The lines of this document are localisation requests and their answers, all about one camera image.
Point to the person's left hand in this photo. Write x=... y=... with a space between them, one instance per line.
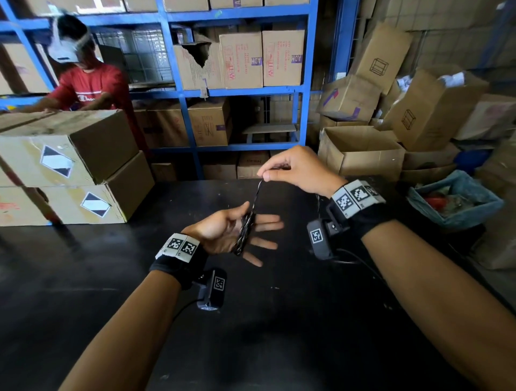
x=213 y=233

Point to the person's right hand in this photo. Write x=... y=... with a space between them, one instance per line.
x=310 y=169

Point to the person's left little finger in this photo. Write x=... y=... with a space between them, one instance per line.
x=253 y=259

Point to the person's left middle finger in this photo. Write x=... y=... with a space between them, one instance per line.
x=273 y=227

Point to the person's left thumb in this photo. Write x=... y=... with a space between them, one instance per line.
x=238 y=210

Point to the person's right thumb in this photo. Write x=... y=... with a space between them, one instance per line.
x=278 y=174

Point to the person's left forearm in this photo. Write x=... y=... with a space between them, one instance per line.
x=125 y=342

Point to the person's right forearm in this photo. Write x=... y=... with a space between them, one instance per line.
x=443 y=306

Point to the small brown cardboard box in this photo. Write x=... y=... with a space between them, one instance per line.
x=252 y=165
x=219 y=169
x=163 y=172

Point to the black left wristband with markers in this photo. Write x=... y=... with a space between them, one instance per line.
x=177 y=257

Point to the black wristband with markers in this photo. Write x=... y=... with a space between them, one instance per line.
x=177 y=257
x=361 y=205

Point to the open empty cardboard box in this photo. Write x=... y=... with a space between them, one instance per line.
x=363 y=157

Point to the black right wristband with markers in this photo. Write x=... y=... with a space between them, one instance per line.
x=361 y=205

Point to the cardboard box with purple tape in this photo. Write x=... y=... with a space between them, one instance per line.
x=348 y=98

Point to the cardboard box with red print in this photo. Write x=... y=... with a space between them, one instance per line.
x=242 y=60
x=283 y=58

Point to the blue metal shelf rack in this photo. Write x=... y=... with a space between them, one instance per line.
x=183 y=96

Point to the torn cardboard box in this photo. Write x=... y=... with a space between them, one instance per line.
x=193 y=74

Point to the tilted box with cube print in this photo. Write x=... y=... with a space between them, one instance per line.
x=381 y=56

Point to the cardboard box with diamond label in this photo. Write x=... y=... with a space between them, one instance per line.
x=80 y=201
x=60 y=153

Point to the large box with cube print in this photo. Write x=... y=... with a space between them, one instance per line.
x=427 y=108

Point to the blue fabric bin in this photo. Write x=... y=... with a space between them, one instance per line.
x=459 y=209

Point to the pale cardboard box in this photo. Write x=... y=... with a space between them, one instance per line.
x=487 y=117

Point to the plain cardboard box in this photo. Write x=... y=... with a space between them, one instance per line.
x=24 y=68

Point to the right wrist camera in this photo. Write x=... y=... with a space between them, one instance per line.
x=320 y=239

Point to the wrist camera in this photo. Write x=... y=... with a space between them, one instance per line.
x=211 y=292
x=320 y=239

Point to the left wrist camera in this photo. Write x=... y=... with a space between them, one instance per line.
x=211 y=292

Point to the blue metal post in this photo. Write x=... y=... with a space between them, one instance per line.
x=344 y=36

